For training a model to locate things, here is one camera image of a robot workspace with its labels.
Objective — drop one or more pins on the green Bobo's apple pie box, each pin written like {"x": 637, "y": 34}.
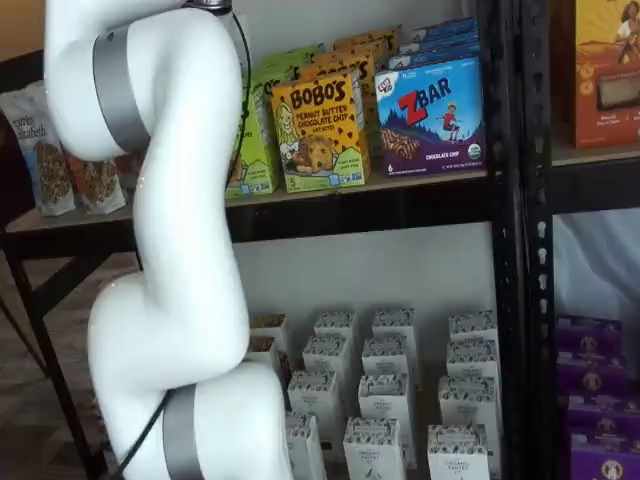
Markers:
{"x": 287, "y": 62}
{"x": 280, "y": 75}
{"x": 300, "y": 50}
{"x": 257, "y": 150}

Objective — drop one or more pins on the blue Zbar box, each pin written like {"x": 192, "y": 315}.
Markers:
{"x": 430, "y": 120}
{"x": 435, "y": 52}
{"x": 440, "y": 41}
{"x": 445, "y": 27}

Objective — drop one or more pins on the red label granola bag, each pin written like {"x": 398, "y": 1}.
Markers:
{"x": 129, "y": 170}

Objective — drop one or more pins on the purple snack box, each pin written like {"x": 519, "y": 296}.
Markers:
{"x": 592, "y": 372}
{"x": 605, "y": 457}
{"x": 602, "y": 412}
{"x": 587, "y": 332}

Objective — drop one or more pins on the yellow Bobo's peanut butter box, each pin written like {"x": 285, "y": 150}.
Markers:
{"x": 360, "y": 47}
{"x": 370, "y": 32}
{"x": 320, "y": 135}
{"x": 345, "y": 65}

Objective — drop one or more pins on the orange label granola bag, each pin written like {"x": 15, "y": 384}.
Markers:
{"x": 95, "y": 185}

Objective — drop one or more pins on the white patterned carton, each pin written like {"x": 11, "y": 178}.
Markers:
{"x": 389, "y": 356}
{"x": 310, "y": 445}
{"x": 384, "y": 400}
{"x": 470, "y": 402}
{"x": 457, "y": 452}
{"x": 394, "y": 324}
{"x": 472, "y": 360}
{"x": 472, "y": 327}
{"x": 334, "y": 326}
{"x": 372, "y": 450}
{"x": 325, "y": 354}
{"x": 312, "y": 392}

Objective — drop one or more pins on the white purely elizabeth granola bag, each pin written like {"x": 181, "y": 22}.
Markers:
{"x": 40, "y": 150}

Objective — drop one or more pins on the white plastic sheet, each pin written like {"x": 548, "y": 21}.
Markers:
{"x": 595, "y": 260}

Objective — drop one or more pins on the orange box with woman picture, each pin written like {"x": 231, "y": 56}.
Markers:
{"x": 605, "y": 75}

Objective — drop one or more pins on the yellow label purely elizabeth box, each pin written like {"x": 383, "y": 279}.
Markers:
{"x": 260, "y": 352}
{"x": 267, "y": 327}

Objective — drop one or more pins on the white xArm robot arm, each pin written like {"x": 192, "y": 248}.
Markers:
{"x": 185, "y": 200}

